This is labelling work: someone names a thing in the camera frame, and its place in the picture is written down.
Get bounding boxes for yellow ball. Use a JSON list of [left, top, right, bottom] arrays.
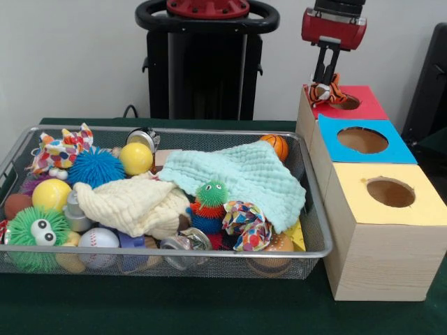
[[31, 179, 73, 213], [119, 142, 154, 176]]

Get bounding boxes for blue spiky ball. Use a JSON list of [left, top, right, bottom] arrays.
[[66, 146, 126, 189]]

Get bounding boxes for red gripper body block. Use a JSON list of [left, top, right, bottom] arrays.
[[301, 13, 368, 52]]

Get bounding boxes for spiky multicolour caterpillar toy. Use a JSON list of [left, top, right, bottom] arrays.
[[185, 179, 231, 251]]

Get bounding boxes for cream waffle cloth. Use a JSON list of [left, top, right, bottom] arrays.
[[73, 172, 193, 239]]

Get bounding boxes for colourful patterned cloth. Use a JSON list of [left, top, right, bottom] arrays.
[[222, 200, 274, 252], [27, 122, 94, 175]]

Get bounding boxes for green spiky googly-eyed ball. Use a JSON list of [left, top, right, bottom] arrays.
[[6, 205, 73, 273]]

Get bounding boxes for dark green table cloth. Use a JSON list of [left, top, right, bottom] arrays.
[[417, 127, 447, 151], [0, 117, 447, 335]]

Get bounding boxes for shallow wire mesh bin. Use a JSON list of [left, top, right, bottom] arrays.
[[0, 124, 335, 280]]

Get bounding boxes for wooden box with three holes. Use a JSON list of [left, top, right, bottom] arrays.
[[295, 83, 447, 302]]

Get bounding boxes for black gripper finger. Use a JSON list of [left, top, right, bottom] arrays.
[[313, 46, 329, 82], [323, 47, 339, 83]]

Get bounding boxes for mint waffle cloth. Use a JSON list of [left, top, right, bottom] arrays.
[[155, 141, 307, 234]]

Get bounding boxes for small orange basketball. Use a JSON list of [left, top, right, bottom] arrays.
[[258, 134, 290, 162]]

